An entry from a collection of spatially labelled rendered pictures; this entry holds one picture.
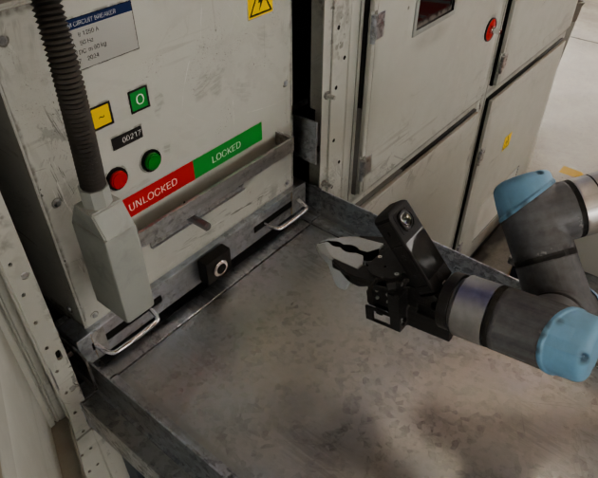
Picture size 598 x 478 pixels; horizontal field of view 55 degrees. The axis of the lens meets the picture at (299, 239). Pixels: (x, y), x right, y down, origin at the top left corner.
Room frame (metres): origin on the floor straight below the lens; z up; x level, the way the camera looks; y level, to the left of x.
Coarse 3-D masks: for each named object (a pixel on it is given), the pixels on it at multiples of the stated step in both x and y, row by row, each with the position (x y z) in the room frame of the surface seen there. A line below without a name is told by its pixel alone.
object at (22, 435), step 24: (0, 264) 0.48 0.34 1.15; (0, 336) 0.44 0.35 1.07; (0, 360) 0.39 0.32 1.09; (0, 384) 0.28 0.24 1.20; (24, 384) 0.44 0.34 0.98; (0, 408) 0.25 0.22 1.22; (24, 408) 0.38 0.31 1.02; (48, 408) 0.47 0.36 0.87; (0, 432) 0.22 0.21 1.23; (24, 432) 0.33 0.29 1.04; (48, 432) 0.44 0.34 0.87; (72, 432) 0.44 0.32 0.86; (0, 456) 0.20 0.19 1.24; (24, 456) 0.29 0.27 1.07; (48, 456) 0.38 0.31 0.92; (72, 456) 0.42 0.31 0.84
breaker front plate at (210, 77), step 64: (64, 0) 0.65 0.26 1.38; (192, 0) 0.80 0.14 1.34; (0, 64) 0.58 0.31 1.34; (128, 64) 0.70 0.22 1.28; (192, 64) 0.78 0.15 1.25; (256, 64) 0.89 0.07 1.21; (64, 128) 0.62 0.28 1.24; (128, 128) 0.69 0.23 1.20; (192, 128) 0.77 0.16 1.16; (64, 192) 0.60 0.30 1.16; (128, 192) 0.67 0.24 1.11; (192, 192) 0.76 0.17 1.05; (256, 192) 0.87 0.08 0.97; (64, 256) 0.58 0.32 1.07
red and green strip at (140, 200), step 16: (256, 128) 0.88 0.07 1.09; (224, 144) 0.82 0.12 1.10; (240, 144) 0.85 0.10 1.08; (208, 160) 0.79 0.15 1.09; (224, 160) 0.82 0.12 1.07; (176, 176) 0.74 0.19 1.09; (192, 176) 0.76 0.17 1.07; (144, 192) 0.69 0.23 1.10; (160, 192) 0.71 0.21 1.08; (128, 208) 0.67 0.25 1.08; (144, 208) 0.69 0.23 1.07
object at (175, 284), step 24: (288, 192) 0.93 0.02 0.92; (264, 216) 0.87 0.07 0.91; (288, 216) 0.92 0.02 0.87; (216, 240) 0.78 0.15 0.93; (240, 240) 0.82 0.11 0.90; (192, 264) 0.73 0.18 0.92; (168, 288) 0.68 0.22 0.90; (192, 288) 0.72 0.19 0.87; (144, 312) 0.64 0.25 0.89; (72, 336) 0.56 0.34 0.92; (120, 336) 0.60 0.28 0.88
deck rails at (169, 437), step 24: (336, 216) 0.93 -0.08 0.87; (360, 216) 0.89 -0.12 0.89; (432, 240) 0.79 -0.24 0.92; (456, 264) 0.76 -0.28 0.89; (480, 264) 0.73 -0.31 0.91; (120, 384) 0.53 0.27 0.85; (120, 408) 0.49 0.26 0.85; (144, 408) 0.45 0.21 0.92; (144, 432) 0.45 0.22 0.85; (168, 432) 0.41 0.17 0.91; (168, 456) 0.41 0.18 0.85; (192, 456) 0.39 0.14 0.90
